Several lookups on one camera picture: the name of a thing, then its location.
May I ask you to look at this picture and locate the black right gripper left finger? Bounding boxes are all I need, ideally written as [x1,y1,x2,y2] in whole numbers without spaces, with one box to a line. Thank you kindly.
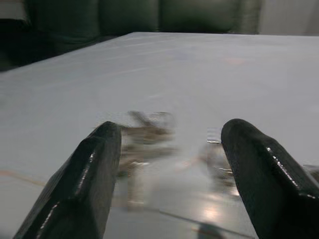
[13,121,122,239]

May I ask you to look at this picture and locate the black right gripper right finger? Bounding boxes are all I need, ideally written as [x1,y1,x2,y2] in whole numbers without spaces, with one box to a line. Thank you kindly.
[221,119,319,239]

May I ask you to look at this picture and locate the dark green sofa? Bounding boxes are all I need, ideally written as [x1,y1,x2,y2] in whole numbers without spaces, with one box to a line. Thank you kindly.
[0,0,261,72]

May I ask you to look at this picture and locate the dark green sofa back cushion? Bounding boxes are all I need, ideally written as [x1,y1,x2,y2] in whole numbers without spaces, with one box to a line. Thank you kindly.
[99,0,160,36]
[159,0,241,33]

